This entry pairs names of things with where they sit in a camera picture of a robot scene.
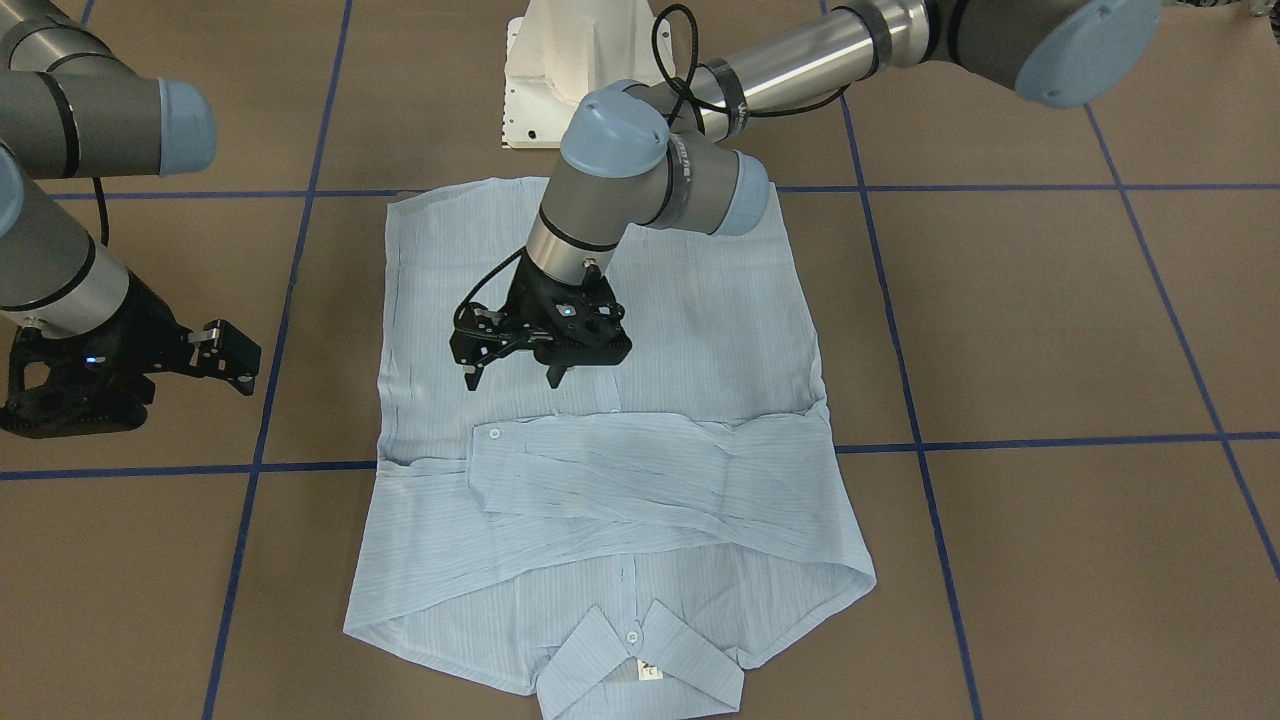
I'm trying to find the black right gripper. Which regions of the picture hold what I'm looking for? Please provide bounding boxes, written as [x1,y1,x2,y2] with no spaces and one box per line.
[1,275,261,439]

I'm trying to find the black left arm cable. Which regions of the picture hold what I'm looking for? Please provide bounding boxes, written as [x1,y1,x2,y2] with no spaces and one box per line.
[652,3,851,131]

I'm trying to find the light blue button shirt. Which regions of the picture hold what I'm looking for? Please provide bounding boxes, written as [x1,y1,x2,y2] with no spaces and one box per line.
[344,177,876,719]

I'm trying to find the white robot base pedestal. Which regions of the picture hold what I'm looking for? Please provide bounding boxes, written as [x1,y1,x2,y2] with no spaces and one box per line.
[500,1,675,150]

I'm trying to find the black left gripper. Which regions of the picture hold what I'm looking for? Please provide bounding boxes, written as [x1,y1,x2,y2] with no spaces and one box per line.
[449,263,634,392]

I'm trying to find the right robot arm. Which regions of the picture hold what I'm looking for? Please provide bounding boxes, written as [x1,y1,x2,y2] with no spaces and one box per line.
[1,1,261,439]

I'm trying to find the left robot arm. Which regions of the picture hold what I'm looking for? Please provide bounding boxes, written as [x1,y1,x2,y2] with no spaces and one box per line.
[451,1,1162,389]

